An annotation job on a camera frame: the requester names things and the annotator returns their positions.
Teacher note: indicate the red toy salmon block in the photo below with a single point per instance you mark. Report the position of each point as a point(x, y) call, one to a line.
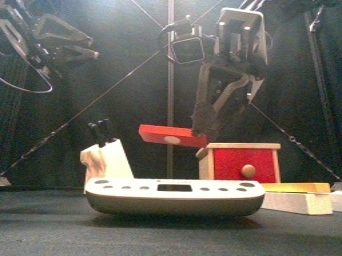
point(155, 133)

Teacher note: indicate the white toy rice block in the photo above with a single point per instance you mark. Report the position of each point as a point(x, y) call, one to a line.
point(294, 201)

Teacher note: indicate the white box red label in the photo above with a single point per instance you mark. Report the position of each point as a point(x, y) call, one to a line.
point(242, 146)

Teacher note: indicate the red drawer with wooden knob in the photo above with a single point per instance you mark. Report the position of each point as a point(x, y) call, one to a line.
point(236, 163)

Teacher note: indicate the white toy kitchen scale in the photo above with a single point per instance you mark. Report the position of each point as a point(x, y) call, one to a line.
point(174, 200)

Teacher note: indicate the yellow toy wooden block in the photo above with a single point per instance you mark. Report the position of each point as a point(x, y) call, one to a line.
point(294, 187)

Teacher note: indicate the vertical metal frame pole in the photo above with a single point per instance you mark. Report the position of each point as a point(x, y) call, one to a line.
point(170, 100)

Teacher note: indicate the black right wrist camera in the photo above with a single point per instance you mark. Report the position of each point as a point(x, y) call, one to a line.
point(188, 50)

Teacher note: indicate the black metal frame post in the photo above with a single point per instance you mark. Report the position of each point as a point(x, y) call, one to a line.
point(320, 93)

